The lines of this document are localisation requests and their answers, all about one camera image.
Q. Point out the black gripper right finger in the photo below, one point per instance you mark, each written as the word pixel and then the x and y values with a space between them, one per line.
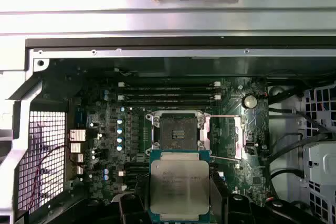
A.
pixel 241 211

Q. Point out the round silver coin battery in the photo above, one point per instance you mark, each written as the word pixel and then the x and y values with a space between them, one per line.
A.
pixel 249 101

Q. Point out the metal drive cage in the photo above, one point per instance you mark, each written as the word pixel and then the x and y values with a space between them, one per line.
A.
pixel 321 161

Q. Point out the silver rear port housing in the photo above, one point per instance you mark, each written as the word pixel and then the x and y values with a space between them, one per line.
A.
pixel 78 134
pixel 80 170
pixel 78 158
pixel 76 148

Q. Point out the blue rear port connector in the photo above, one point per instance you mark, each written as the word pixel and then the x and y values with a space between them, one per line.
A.
pixel 79 119

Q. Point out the metal CPU socket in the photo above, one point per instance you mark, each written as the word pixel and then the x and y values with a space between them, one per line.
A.
pixel 174 129

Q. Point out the black silver PC case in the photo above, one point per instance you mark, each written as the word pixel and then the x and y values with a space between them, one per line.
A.
pixel 157 52

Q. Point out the round blue-top capacitor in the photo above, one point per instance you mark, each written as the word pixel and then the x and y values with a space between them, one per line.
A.
pixel 119 130
pixel 119 122
pixel 119 148
pixel 119 140

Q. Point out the green motherboard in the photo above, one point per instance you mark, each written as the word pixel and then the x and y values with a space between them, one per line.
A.
pixel 110 119

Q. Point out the black RAM slot white clips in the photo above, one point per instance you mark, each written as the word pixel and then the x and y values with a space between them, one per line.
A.
pixel 135 174
pixel 170 84
pixel 170 97

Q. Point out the metal socket cover frame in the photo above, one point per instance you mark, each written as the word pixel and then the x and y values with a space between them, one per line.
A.
pixel 241 134

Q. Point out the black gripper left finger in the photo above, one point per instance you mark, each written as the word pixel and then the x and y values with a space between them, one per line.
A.
pixel 131 211

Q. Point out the silver green CPU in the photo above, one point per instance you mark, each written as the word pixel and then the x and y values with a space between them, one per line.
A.
pixel 179 182

